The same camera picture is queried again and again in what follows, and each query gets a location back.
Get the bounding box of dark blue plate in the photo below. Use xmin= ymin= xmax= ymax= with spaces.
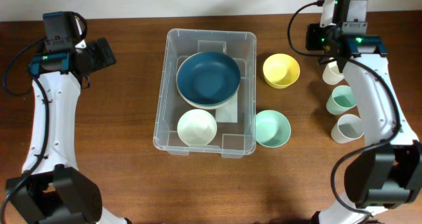
xmin=175 ymin=51 xmax=242 ymax=107

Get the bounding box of white bowl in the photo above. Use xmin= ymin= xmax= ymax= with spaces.
xmin=177 ymin=109 xmax=217 ymax=146

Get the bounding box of light grey cup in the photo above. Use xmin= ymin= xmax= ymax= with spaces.
xmin=330 ymin=114 xmax=364 ymax=144

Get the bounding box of white label in container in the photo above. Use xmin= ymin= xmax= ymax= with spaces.
xmin=216 ymin=94 xmax=238 ymax=123

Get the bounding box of cream white cup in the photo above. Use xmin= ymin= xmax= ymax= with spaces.
xmin=322 ymin=61 xmax=344 ymax=85

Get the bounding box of mint green cup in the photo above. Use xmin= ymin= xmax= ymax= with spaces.
xmin=326 ymin=85 xmax=357 ymax=115

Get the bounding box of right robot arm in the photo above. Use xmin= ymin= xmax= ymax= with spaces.
xmin=306 ymin=0 xmax=421 ymax=223

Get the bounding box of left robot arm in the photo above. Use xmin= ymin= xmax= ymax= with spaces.
xmin=1 ymin=11 xmax=129 ymax=223

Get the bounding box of mint green bowl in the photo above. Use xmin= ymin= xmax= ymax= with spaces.
xmin=255 ymin=110 xmax=291 ymax=148

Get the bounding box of yellow bowl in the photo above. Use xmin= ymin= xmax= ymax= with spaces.
xmin=262 ymin=53 xmax=300 ymax=89

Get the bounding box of clear plastic storage container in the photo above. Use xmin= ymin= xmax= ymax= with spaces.
xmin=153 ymin=28 xmax=256 ymax=158

